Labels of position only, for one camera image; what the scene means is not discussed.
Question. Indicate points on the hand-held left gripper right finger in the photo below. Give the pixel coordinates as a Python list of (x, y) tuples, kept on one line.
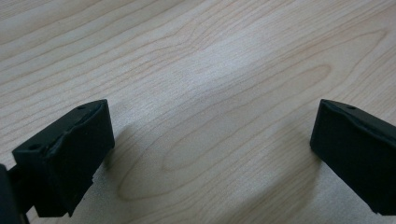
[(355, 149)]

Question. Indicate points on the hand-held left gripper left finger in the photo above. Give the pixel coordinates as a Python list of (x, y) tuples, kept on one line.
[(65, 155)]

